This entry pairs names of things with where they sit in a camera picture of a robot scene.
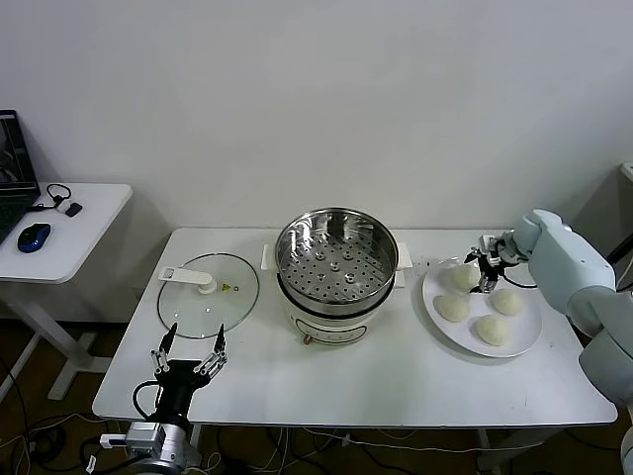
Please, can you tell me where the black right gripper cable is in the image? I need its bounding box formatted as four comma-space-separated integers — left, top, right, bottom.
497, 260, 541, 291

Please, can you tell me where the black laptop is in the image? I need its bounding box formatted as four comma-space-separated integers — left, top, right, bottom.
0, 108, 42, 246

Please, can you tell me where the white floor cable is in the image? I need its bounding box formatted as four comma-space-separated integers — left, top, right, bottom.
254, 427, 357, 474

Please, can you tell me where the thin black looped cable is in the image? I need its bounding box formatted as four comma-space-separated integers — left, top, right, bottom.
30, 182, 73, 214

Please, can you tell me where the white round plate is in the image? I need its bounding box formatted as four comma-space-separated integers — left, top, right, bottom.
421, 256, 544, 358

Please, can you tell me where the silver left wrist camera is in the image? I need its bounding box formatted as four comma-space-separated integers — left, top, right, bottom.
100, 423, 167, 455

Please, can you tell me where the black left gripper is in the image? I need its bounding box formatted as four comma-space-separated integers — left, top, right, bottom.
150, 322, 229, 423

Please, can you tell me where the white table leg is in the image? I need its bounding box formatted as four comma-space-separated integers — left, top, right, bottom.
475, 427, 503, 471

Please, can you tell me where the white side table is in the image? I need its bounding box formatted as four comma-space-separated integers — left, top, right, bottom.
0, 182, 134, 402

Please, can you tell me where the black floor cable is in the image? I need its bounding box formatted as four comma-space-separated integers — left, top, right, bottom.
0, 355, 108, 475

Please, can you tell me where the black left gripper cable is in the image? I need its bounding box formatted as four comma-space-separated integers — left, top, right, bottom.
132, 379, 165, 423

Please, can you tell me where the blue computer mouse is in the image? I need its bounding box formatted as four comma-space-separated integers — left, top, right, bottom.
17, 223, 52, 253

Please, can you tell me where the stainless steel steamer basket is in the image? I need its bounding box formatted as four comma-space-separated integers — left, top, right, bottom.
274, 208, 400, 316

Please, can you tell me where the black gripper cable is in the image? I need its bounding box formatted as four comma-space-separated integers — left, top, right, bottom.
132, 379, 165, 423
497, 260, 541, 291

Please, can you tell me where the white electric cooker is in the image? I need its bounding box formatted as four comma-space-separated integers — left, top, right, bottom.
260, 242, 414, 345

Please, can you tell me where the white steamed baozi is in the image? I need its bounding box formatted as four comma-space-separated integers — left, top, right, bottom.
488, 288, 525, 318
433, 294, 471, 324
472, 315, 512, 346
447, 264, 484, 293

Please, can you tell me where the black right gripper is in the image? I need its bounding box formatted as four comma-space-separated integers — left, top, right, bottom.
464, 248, 506, 296

